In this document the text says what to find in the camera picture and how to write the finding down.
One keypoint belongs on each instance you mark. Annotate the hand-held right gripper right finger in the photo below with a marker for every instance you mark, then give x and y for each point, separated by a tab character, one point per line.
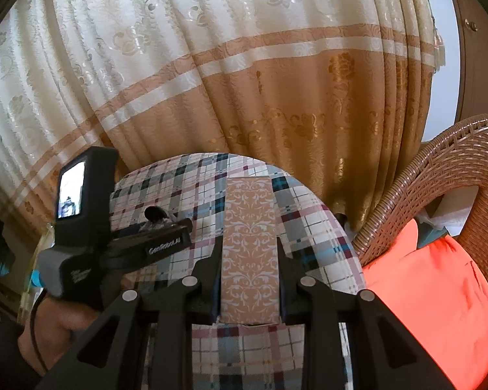
286	292

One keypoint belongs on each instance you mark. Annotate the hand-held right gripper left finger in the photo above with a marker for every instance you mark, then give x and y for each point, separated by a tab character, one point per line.
209	288

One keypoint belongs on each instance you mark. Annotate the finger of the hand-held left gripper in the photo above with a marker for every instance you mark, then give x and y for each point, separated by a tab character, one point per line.
179	224

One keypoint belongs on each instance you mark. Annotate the pink patterned box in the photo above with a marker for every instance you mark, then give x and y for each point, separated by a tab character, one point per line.
250	252

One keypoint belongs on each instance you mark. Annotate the cardboard box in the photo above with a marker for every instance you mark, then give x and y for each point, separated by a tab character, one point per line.
27	288

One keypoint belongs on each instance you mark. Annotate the person's left forearm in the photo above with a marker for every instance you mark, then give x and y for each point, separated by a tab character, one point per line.
65	333

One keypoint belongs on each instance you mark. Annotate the black toy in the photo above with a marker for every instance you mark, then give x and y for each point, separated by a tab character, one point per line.
154	213

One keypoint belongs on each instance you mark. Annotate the plaid tablecloth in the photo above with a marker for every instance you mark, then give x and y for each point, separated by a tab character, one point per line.
309	219

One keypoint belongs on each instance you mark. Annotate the orange cushion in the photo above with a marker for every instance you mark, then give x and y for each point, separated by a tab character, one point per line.
431	292

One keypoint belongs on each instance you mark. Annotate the cream and orange floral curtain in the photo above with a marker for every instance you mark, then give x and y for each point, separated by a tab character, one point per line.
227	69

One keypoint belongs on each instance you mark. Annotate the wicker chair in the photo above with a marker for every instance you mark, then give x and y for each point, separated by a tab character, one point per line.
410	178

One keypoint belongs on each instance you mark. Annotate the brown wooden door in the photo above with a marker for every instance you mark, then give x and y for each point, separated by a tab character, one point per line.
480	69

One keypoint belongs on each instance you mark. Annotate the brass door knob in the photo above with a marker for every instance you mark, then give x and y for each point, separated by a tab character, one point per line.
471	24

